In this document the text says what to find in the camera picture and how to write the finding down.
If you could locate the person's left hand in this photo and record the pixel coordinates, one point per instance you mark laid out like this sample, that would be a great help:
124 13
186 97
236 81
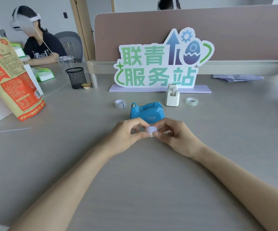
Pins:
122 137

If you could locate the person's right hand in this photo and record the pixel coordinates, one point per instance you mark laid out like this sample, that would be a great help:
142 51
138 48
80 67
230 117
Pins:
180 139

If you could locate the person's left thumb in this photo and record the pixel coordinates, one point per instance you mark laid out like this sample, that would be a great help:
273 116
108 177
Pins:
142 135

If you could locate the person's right thumb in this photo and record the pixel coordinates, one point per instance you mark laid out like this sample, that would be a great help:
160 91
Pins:
160 136

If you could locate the small lilac tape roll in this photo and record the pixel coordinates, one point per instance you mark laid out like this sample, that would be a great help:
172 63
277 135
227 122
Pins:
151 130

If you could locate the person's left forearm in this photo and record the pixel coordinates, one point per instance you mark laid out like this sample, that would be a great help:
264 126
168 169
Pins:
64 192

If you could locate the person's right forearm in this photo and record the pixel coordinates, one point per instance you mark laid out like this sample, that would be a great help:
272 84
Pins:
245 187

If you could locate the blue tape dispenser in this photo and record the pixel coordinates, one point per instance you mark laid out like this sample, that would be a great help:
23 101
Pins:
148 112

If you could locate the patterned white tape roll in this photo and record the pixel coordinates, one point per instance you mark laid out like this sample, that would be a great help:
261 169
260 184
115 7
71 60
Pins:
119 104

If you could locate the white tape dispenser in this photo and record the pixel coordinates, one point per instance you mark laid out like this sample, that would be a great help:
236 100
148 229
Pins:
172 97

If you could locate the clear tape roll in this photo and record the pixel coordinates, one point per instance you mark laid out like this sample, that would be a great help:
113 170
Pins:
188 101

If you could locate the green white standing sign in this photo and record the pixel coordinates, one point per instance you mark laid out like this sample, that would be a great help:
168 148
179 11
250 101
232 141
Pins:
153 69

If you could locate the small jelly cup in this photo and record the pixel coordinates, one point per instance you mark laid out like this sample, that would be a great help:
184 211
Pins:
86 85

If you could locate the black mesh pen holder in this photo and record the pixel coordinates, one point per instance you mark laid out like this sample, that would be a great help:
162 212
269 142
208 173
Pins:
76 78

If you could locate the white crumpled paper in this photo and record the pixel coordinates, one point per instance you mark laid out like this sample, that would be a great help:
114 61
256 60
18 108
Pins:
237 77

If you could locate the clear plastic cup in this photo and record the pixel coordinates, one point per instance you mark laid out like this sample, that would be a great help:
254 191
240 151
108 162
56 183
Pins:
66 62

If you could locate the grey office chair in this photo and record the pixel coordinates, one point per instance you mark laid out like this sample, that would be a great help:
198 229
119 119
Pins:
72 44

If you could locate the green white tissue packet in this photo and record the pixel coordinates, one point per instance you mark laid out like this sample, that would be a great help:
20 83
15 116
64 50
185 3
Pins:
44 75

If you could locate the pink desk partition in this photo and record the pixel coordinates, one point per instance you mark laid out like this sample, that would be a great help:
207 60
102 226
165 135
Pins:
237 33

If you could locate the brown paper bag red label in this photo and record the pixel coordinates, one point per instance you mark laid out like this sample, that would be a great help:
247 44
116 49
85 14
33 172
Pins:
11 79

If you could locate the green white box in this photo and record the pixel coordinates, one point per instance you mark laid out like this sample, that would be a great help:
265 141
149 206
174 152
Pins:
18 50

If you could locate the white headset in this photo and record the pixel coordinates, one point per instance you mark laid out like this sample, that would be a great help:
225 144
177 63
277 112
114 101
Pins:
21 22

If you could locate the beige cylinder post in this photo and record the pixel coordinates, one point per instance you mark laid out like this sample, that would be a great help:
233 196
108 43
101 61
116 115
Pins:
93 78

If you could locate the beige partition rail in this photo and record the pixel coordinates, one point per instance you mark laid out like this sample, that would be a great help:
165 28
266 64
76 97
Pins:
237 67

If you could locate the wooden door frame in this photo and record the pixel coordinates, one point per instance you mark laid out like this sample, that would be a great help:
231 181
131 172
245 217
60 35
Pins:
82 26

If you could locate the black wall switch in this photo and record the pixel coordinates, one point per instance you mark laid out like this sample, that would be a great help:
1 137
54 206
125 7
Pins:
65 15

